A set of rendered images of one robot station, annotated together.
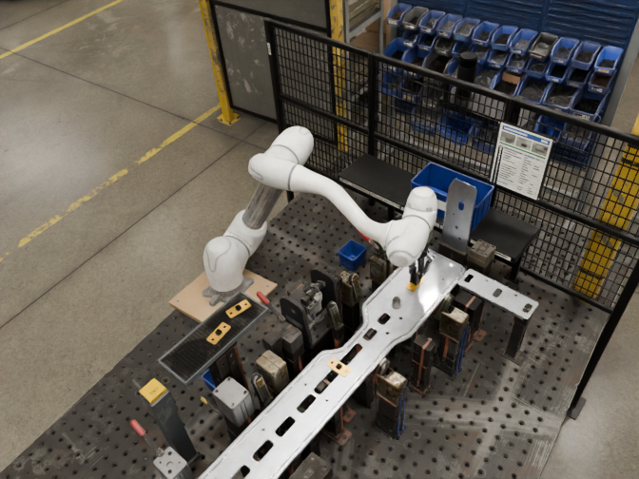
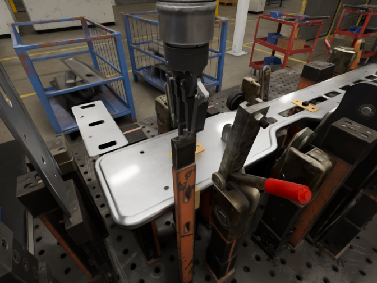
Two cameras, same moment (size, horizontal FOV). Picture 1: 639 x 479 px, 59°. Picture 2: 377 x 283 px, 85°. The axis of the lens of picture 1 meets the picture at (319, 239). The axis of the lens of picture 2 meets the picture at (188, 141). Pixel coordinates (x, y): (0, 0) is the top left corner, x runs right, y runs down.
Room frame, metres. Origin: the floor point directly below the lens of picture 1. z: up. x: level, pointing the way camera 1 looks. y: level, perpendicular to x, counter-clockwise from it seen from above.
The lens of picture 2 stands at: (1.76, -0.26, 1.34)
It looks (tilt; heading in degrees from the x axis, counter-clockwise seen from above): 39 degrees down; 194
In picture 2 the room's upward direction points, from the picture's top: straight up
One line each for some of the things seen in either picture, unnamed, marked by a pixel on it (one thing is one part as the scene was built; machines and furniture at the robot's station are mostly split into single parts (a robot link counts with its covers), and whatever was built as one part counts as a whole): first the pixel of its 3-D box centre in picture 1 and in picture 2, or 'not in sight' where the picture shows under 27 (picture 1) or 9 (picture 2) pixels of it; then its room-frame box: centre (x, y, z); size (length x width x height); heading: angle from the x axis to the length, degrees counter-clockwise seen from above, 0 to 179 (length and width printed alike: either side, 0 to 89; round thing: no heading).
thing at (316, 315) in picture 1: (314, 328); (343, 165); (1.28, 0.05, 0.94); 0.18 x 0.13 x 0.49; 136
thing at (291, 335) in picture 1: (293, 361); not in sight; (1.18, 0.14, 0.89); 0.13 x 0.11 x 0.38; 46
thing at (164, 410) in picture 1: (171, 426); not in sight; (0.94, 0.55, 0.92); 0.08 x 0.08 x 0.44; 46
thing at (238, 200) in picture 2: (379, 286); (225, 237); (1.51, -0.23, 0.88); 0.07 x 0.06 x 0.35; 46
